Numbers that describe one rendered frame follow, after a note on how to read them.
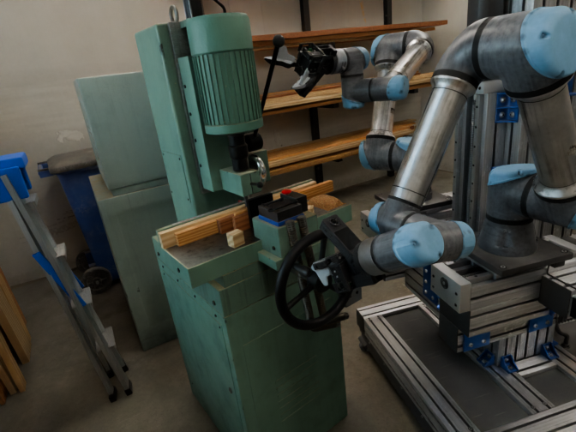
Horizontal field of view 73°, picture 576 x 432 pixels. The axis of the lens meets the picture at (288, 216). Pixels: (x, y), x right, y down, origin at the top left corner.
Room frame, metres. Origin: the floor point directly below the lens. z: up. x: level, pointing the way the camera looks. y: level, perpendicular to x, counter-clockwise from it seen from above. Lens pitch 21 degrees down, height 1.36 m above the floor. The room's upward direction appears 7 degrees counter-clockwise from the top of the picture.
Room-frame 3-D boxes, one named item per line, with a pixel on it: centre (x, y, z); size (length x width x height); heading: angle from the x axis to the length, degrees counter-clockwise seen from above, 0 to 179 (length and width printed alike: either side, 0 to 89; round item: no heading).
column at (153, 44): (1.45, 0.29, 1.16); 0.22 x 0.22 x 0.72; 34
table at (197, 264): (1.12, 0.06, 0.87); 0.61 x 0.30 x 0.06; 124
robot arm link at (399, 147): (1.47, -0.50, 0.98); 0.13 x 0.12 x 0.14; 53
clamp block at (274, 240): (1.05, 0.01, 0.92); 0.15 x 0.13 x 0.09; 124
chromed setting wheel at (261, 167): (1.38, 0.10, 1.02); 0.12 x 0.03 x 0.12; 34
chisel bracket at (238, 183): (1.22, 0.14, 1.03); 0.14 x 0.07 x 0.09; 34
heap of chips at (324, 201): (1.28, -0.13, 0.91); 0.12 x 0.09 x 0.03; 34
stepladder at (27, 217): (1.51, 1.00, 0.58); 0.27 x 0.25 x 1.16; 117
